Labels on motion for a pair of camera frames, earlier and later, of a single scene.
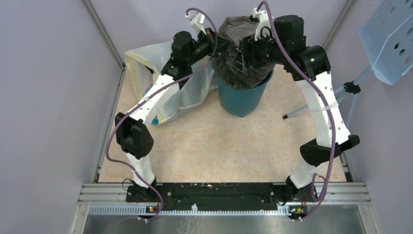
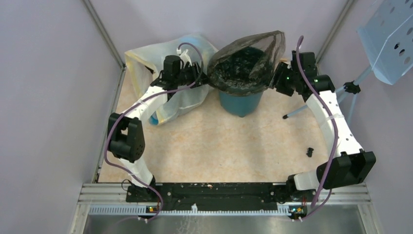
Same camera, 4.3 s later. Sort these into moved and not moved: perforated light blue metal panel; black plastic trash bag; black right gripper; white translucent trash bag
Moved: black right gripper; black plastic trash bag
Not moved: white translucent trash bag; perforated light blue metal panel
